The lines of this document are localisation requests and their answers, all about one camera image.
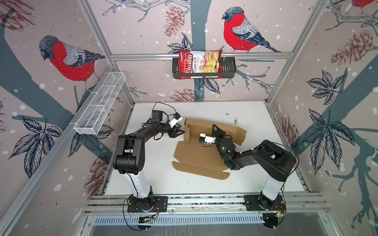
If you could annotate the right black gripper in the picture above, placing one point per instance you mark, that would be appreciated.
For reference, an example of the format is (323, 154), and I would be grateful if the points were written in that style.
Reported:
(219, 135)

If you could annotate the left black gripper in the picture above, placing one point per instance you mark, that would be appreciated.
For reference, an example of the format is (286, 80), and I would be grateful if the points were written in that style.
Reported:
(173, 133)

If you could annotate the brown cardboard box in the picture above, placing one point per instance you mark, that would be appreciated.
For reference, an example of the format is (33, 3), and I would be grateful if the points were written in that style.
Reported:
(191, 157)

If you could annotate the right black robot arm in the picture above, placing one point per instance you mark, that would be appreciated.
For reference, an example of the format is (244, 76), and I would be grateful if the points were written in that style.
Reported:
(276, 161)

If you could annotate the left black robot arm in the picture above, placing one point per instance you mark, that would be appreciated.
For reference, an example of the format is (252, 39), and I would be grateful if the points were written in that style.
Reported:
(130, 155)

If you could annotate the red cassava chips bag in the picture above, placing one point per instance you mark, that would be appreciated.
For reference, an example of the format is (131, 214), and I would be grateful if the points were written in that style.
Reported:
(199, 61)

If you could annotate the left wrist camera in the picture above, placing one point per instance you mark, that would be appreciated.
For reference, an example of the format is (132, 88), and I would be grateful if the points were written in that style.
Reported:
(175, 119)

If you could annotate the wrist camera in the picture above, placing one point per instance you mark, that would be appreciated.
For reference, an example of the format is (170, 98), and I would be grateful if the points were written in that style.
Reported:
(175, 119)
(206, 140)

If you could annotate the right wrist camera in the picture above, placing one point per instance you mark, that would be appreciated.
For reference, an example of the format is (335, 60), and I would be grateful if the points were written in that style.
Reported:
(206, 140)

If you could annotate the black wire basket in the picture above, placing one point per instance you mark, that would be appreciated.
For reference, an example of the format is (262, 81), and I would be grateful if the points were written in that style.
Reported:
(225, 67)

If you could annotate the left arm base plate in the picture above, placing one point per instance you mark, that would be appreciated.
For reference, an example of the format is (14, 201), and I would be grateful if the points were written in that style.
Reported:
(149, 204)

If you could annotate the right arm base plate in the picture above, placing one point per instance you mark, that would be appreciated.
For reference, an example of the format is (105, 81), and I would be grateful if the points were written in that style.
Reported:
(262, 203)

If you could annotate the white wire mesh basket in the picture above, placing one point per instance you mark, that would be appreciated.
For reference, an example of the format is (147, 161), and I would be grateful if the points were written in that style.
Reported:
(96, 112)

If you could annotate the aluminium mounting rail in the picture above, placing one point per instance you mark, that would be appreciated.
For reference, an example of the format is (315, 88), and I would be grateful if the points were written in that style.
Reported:
(210, 203)

